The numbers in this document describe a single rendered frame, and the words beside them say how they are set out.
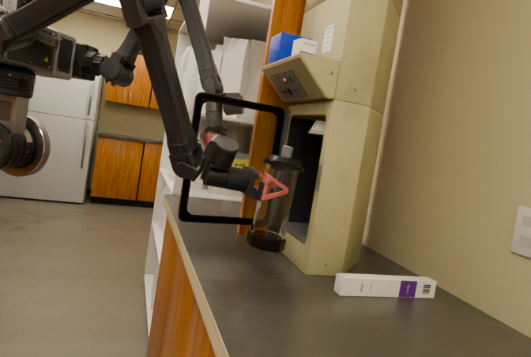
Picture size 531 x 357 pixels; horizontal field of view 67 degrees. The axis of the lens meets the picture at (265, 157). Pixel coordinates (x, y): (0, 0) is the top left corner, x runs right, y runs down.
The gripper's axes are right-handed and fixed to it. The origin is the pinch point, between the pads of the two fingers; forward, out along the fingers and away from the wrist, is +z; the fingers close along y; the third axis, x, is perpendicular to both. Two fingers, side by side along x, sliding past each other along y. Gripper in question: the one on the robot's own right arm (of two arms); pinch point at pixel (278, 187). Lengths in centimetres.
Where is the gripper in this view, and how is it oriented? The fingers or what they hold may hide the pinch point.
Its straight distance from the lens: 106.0
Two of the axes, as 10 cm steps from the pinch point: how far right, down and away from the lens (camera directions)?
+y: -3.3, -1.1, 9.4
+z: 9.2, 2.0, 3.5
